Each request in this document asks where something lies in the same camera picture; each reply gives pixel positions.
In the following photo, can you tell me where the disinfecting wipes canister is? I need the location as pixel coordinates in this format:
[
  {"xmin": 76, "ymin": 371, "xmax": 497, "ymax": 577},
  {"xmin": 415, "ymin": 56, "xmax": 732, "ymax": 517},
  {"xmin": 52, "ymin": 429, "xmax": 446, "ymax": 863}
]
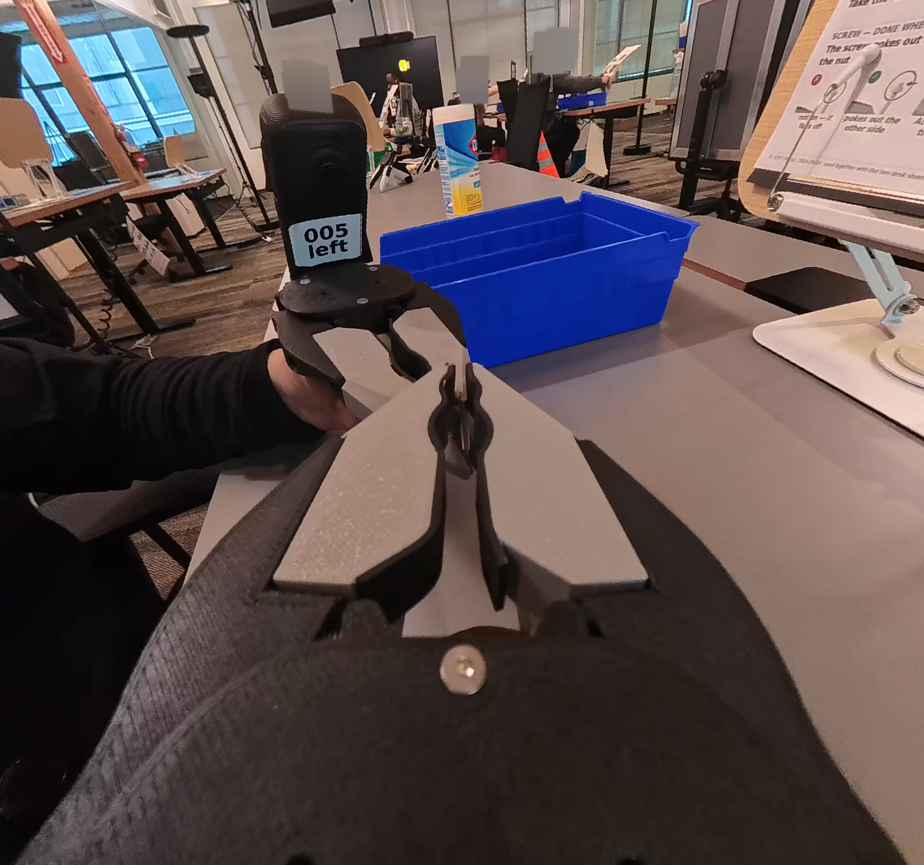
[{"xmin": 433, "ymin": 103, "xmax": 483, "ymax": 218}]

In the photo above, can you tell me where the printed instruction sheet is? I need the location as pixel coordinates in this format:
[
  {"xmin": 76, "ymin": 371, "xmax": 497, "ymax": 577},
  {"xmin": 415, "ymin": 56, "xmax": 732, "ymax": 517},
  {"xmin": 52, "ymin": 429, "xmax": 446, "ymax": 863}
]
[{"xmin": 754, "ymin": 0, "xmax": 924, "ymax": 183}]

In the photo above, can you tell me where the wire page holder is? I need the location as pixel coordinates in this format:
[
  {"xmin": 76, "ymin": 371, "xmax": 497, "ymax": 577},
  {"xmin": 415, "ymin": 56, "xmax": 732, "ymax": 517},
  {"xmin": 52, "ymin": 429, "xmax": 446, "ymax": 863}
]
[{"xmin": 767, "ymin": 44, "xmax": 883, "ymax": 215}]

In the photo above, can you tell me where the wooden backing board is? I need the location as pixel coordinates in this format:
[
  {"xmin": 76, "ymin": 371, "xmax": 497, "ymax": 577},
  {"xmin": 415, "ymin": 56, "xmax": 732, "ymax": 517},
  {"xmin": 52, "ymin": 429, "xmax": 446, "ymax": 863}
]
[{"xmin": 738, "ymin": 0, "xmax": 869, "ymax": 228}]

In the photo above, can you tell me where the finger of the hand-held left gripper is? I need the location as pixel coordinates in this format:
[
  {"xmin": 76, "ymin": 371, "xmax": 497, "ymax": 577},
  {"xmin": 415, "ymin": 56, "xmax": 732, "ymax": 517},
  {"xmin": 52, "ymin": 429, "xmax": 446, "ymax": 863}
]
[
  {"xmin": 393, "ymin": 306, "xmax": 470, "ymax": 376},
  {"xmin": 314, "ymin": 329, "xmax": 436, "ymax": 416}
]

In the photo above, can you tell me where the black monitor screen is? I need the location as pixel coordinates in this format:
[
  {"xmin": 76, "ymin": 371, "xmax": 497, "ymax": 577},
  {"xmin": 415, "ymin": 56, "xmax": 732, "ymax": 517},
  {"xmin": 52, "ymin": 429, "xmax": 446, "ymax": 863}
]
[{"xmin": 335, "ymin": 35, "xmax": 446, "ymax": 113}]

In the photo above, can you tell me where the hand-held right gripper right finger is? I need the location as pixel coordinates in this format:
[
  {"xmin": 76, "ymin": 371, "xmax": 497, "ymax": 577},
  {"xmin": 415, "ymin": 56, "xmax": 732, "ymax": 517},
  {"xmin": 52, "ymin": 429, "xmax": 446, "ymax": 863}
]
[{"xmin": 465, "ymin": 363, "xmax": 651, "ymax": 636}]

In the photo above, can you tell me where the wooden top desk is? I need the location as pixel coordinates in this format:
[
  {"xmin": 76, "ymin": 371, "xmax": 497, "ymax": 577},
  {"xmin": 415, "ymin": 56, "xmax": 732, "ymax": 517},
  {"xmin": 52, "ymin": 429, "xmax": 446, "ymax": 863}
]
[{"xmin": 0, "ymin": 167, "xmax": 233, "ymax": 358}]

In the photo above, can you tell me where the person's black clothed body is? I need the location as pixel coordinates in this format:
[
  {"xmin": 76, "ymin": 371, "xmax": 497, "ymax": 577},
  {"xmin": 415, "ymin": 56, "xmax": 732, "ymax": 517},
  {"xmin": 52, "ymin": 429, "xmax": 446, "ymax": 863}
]
[{"xmin": 0, "ymin": 493, "xmax": 190, "ymax": 865}]

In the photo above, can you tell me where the black flat pad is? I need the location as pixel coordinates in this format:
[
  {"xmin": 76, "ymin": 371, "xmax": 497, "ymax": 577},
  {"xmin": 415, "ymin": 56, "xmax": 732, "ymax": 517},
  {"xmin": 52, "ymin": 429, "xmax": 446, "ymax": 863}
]
[{"xmin": 745, "ymin": 267, "xmax": 879, "ymax": 316}]

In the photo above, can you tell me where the white document stand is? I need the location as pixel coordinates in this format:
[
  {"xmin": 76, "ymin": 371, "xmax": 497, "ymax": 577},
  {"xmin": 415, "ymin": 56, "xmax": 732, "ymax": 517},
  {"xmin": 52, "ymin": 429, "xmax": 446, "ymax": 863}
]
[{"xmin": 752, "ymin": 194, "xmax": 924, "ymax": 439}]

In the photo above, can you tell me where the large paned window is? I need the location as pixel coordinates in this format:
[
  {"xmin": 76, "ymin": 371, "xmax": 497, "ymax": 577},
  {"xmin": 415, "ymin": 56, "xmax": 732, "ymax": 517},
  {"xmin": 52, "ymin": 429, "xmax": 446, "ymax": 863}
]
[{"xmin": 16, "ymin": 26, "xmax": 197, "ymax": 167}]

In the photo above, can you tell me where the black square panel light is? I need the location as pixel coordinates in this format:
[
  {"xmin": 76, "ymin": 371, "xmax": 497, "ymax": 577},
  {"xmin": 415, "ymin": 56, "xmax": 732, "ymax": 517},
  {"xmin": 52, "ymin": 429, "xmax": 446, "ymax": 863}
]
[{"xmin": 0, "ymin": 31, "xmax": 24, "ymax": 101}]

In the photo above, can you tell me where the grey partition panel on stand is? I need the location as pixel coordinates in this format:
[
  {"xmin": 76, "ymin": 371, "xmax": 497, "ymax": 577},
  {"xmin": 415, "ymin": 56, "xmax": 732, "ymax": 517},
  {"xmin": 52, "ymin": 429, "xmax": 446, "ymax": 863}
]
[{"xmin": 667, "ymin": 0, "xmax": 811, "ymax": 218}]

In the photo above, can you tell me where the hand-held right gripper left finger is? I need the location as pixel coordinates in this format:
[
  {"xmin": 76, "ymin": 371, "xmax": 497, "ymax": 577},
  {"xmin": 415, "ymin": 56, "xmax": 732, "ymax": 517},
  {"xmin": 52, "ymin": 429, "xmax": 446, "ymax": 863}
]
[{"xmin": 271, "ymin": 363, "xmax": 457, "ymax": 626}]

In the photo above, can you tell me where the person's left forearm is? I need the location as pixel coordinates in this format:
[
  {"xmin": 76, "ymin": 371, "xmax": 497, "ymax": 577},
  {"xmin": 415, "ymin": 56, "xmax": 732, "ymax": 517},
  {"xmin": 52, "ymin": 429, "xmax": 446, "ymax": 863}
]
[{"xmin": 0, "ymin": 336, "xmax": 327, "ymax": 495}]

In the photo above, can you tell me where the wooden support post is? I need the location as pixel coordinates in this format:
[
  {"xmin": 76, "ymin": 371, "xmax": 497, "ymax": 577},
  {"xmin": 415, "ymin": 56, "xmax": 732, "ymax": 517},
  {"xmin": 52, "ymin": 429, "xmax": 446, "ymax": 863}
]
[{"xmin": 0, "ymin": 0, "xmax": 147, "ymax": 189}]

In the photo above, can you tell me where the person's left hand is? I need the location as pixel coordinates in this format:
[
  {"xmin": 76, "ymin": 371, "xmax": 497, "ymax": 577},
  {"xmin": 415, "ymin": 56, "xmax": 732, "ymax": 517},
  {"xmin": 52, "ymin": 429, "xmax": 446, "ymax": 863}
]
[{"xmin": 267, "ymin": 349, "xmax": 363, "ymax": 434}]

